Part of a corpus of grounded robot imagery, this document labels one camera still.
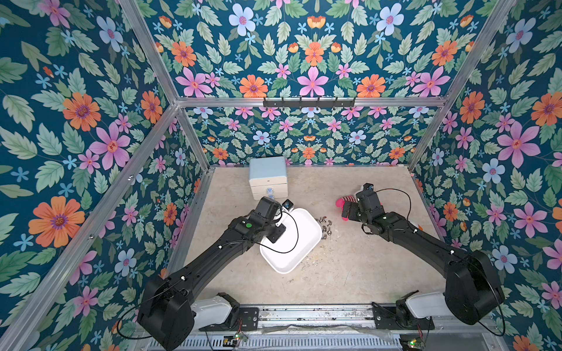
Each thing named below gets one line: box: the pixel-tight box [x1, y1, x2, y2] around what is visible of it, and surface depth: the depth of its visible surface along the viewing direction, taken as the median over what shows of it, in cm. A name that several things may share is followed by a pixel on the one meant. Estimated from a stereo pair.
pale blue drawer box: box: [248, 156, 289, 202], surface depth 100 cm
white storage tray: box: [259, 208, 323, 274], surface depth 85 cm
